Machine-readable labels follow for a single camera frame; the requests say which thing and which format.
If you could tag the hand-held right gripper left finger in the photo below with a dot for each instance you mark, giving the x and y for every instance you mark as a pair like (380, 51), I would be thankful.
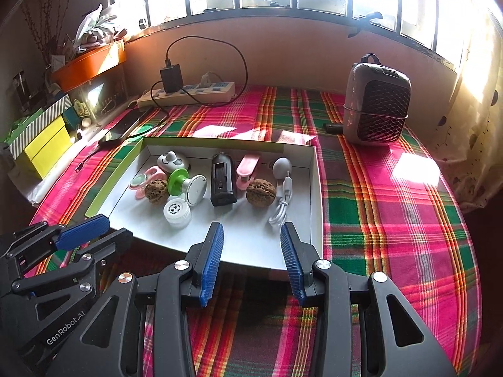
(210, 267)

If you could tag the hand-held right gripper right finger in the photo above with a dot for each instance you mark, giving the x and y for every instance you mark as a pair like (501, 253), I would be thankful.
(292, 267)

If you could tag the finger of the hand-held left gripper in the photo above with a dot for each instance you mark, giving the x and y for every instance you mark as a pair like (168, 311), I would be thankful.
(82, 231)
(114, 243)

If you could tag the green-edged white cardboard box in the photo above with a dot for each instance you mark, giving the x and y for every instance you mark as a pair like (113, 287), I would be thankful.
(243, 243)

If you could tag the white round cap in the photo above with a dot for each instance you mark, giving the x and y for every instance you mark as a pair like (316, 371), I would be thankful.
(177, 212)

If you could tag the brown walnut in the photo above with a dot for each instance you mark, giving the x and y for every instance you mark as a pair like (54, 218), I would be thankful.
(260, 192)
(156, 191)

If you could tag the green and white roller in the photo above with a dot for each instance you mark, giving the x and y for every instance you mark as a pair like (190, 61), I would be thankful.
(194, 190)

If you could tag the black bike light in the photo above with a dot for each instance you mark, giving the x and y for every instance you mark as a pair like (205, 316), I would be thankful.
(223, 180)

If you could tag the white bear-shaped massager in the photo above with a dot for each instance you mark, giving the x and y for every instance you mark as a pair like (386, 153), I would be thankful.
(171, 161)

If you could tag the white egg-shaped gadget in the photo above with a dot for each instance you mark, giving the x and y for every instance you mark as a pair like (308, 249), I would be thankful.
(281, 167)

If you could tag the pink plastic clip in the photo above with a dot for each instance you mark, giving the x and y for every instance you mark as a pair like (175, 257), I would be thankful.
(247, 169)

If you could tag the pink green plaid blanket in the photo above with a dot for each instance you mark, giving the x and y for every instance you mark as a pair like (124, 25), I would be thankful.
(393, 224)

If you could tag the green white striped box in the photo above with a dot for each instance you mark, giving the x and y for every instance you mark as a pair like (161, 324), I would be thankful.
(39, 125)

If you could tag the black phone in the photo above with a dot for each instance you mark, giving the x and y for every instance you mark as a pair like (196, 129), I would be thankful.
(125, 125)

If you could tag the teal cartoon box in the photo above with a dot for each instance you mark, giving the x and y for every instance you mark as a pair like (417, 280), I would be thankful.
(80, 108)

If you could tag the small black plug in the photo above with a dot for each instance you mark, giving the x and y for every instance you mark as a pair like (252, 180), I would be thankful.
(333, 128)

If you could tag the glass jar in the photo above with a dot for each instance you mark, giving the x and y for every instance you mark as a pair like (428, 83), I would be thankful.
(20, 90)

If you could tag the orange planter box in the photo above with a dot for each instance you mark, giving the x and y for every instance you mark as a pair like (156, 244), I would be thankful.
(86, 66)

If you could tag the white power strip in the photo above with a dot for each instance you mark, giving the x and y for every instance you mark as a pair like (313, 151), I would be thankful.
(212, 94)

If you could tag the black charger adapter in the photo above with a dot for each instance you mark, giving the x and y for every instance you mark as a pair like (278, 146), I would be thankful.
(172, 77)

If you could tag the grey portable fan heater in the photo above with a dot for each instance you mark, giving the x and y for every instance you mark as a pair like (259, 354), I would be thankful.
(373, 102)

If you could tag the white plug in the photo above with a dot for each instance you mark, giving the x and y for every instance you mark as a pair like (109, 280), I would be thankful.
(205, 79)

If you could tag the pale plant in planter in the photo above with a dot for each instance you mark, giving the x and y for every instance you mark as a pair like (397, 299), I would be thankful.
(96, 27)

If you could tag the dried branches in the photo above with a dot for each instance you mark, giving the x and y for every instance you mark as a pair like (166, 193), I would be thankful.
(39, 27)

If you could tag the cream spotted curtain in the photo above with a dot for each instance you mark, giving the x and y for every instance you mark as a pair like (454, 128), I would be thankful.
(479, 125)

